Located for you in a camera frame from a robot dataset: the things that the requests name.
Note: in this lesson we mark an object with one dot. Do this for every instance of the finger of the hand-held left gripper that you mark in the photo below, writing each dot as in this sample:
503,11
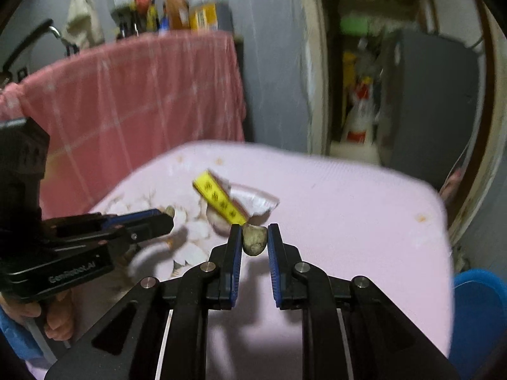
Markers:
146,233
130,215

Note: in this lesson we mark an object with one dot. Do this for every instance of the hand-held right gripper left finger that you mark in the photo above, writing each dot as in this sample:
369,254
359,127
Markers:
233,269

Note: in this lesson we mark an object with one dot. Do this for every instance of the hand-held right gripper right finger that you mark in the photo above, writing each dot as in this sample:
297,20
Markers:
275,269

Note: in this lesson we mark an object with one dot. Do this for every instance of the small brown potato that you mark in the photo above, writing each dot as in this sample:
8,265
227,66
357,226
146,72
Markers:
254,240

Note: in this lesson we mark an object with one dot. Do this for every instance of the person's left forearm blue sleeve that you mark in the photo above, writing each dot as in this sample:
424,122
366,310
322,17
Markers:
19,338

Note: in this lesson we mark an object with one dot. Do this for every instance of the person's left hand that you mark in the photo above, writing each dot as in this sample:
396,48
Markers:
59,316

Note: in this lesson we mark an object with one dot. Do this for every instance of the clear plastic wrapper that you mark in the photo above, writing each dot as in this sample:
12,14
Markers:
253,200

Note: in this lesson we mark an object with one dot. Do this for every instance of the yellow wrapper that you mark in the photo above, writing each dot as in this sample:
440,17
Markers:
220,198

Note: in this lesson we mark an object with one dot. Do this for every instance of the pink checked cloth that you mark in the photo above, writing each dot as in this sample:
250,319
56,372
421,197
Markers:
138,99

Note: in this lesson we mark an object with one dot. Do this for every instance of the white sack red print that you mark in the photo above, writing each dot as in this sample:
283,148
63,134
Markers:
358,118

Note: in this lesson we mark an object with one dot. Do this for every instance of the dark glass bottle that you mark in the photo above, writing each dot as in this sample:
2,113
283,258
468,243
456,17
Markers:
122,27
136,23

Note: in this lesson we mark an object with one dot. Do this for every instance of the pink item by door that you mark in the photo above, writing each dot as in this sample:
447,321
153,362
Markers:
451,186

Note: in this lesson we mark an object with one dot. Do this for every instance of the blue capped bottle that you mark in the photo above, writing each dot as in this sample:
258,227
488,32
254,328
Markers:
163,21

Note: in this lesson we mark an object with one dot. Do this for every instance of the yellow green bottle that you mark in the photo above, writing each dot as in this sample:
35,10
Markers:
152,19

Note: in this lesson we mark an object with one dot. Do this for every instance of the beige hanging cloth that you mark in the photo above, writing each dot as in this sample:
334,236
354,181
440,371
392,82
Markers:
83,19

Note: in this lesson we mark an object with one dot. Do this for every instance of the blue plastic bin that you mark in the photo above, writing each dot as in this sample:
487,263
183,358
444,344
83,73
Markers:
481,320

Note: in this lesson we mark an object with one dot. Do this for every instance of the yellow bag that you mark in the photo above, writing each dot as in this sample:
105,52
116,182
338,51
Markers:
350,67

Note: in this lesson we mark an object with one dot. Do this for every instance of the large oil jug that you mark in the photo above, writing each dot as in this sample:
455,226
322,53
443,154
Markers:
204,8

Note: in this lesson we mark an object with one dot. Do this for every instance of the green box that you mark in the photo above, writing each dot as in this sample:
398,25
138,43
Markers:
356,24

